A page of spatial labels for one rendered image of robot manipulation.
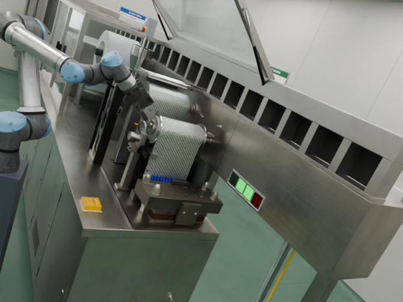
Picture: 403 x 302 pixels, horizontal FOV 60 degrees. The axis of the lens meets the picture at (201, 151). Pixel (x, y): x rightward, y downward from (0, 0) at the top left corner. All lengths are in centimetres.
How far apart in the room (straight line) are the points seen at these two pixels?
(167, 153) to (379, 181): 93
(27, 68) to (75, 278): 91
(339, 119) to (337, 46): 326
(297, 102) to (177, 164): 65
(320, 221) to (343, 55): 331
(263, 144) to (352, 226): 51
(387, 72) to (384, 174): 294
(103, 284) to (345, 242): 99
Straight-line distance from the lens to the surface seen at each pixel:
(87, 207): 151
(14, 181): 165
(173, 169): 171
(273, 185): 143
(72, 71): 138
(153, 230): 153
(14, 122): 160
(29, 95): 171
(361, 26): 445
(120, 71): 146
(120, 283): 166
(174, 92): 187
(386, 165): 118
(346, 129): 127
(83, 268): 154
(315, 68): 461
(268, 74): 161
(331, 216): 125
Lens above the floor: 168
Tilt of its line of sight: 16 degrees down
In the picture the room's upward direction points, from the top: 22 degrees clockwise
